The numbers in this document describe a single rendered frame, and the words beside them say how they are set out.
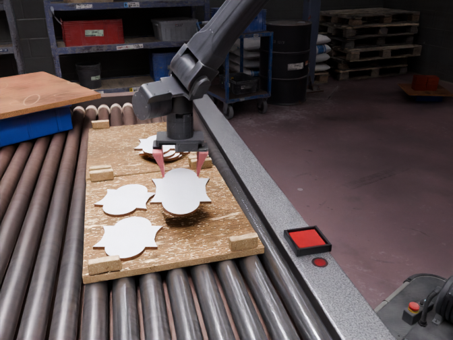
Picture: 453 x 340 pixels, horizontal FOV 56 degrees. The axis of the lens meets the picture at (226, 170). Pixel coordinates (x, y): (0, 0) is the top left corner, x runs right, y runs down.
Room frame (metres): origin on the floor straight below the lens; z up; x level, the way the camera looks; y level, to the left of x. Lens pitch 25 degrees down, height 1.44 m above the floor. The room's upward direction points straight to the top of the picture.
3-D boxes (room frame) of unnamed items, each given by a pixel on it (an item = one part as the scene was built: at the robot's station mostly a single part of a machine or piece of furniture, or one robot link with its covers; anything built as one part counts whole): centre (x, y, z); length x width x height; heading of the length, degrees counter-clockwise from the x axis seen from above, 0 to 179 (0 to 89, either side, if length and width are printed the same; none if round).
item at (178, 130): (0.88, 0.10, 1.13); 0.10 x 0.07 x 0.07; 96
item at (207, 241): (0.86, 0.15, 0.93); 0.41 x 0.35 x 0.02; 15
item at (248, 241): (0.71, -0.03, 0.95); 0.06 x 0.02 x 0.03; 105
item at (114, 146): (1.27, 0.26, 0.93); 0.41 x 0.35 x 0.02; 15
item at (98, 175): (1.02, 0.33, 0.95); 0.06 x 0.02 x 0.03; 105
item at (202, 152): (0.88, 0.08, 1.06); 0.07 x 0.07 x 0.09; 6
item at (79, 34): (5.21, 1.56, 0.78); 0.66 x 0.45 x 0.28; 111
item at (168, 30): (5.54, 0.63, 0.76); 0.50 x 0.36 x 0.24; 117
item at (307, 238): (0.75, -0.17, 0.92); 0.06 x 0.06 x 0.01; 14
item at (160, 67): (5.56, 0.72, 0.32); 0.50 x 0.41 x 0.37; 108
